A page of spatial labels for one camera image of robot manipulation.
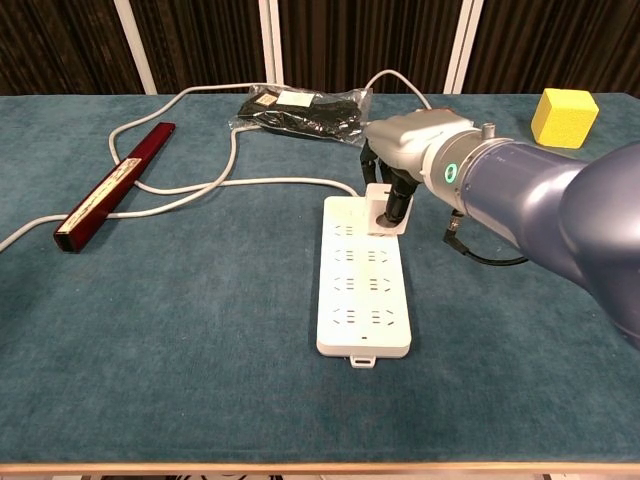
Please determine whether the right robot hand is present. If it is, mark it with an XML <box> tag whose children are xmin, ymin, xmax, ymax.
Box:
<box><xmin>358</xmin><ymin>107</ymin><xmax>476</xmax><ymax>226</ymax></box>

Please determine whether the white power adapter plug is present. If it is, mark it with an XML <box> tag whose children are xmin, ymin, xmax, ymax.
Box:
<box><xmin>363</xmin><ymin>183</ymin><xmax>415</xmax><ymax>236</ymax></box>

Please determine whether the white power strip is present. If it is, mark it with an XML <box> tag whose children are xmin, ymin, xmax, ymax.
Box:
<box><xmin>315</xmin><ymin>195</ymin><xmax>413</xmax><ymax>370</ymax></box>

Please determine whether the black item in clear bag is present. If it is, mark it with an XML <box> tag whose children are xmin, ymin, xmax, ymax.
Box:
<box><xmin>228</xmin><ymin>83</ymin><xmax>374</xmax><ymax>149</ymax></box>

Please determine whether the yellow sponge cube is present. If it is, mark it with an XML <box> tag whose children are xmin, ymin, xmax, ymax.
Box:
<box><xmin>530</xmin><ymin>87</ymin><xmax>600</xmax><ymax>150</ymax></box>

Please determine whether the dark red long box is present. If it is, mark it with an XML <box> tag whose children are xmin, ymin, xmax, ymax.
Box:
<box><xmin>53</xmin><ymin>121</ymin><xmax>177</xmax><ymax>254</ymax></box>

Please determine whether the teal table cloth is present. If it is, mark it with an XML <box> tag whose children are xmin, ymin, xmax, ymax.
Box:
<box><xmin>0</xmin><ymin>91</ymin><xmax>640</xmax><ymax>466</ymax></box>

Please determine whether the white partition frame post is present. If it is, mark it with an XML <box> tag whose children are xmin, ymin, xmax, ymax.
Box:
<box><xmin>443</xmin><ymin>0</ymin><xmax>485</xmax><ymax>94</ymax></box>
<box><xmin>112</xmin><ymin>0</ymin><xmax>159</xmax><ymax>95</ymax></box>
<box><xmin>257</xmin><ymin>0</ymin><xmax>285</xmax><ymax>86</ymax></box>

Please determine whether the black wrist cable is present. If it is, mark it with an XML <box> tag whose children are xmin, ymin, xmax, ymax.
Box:
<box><xmin>443</xmin><ymin>209</ymin><xmax>530</xmax><ymax>265</ymax></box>

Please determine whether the white power strip cable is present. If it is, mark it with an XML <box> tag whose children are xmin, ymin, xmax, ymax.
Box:
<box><xmin>0</xmin><ymin>69</ymin><xmax>434</xmax><ymax>254</ymax></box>

